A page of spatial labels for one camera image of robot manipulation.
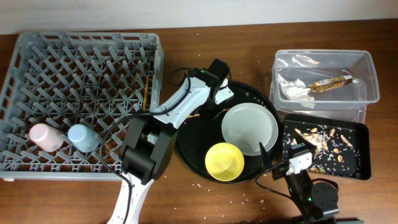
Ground round black tray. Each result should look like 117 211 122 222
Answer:
176 81 283 184

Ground grey round plate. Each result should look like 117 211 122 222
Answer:
221 103 279 156

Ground white tissue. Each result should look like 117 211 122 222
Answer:
277 74 315 101

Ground blue plastic cup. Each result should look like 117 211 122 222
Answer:
67 124 99 153

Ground peanut shells and rice scraps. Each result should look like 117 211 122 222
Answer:
282 125 361 179

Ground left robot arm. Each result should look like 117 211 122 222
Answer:
109 58 233 223

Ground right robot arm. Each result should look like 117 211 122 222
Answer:
255 133 340 223

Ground wooden chopstick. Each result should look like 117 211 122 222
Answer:
188 109 229 118
142 76 150 111

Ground pink plastic cup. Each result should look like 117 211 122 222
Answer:
29 123 63 152

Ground black rectangular food-waste tray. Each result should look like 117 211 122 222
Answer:
282 114 371 180

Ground yellow plastic bowl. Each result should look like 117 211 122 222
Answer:
205 142 245 182

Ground grey plastic dishwasher rack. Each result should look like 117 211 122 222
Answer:
1 32 164 181

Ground clear plastic bin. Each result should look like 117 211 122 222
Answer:
270 49 380 123

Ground gold snack wrapper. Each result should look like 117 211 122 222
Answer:
308 75 353 93

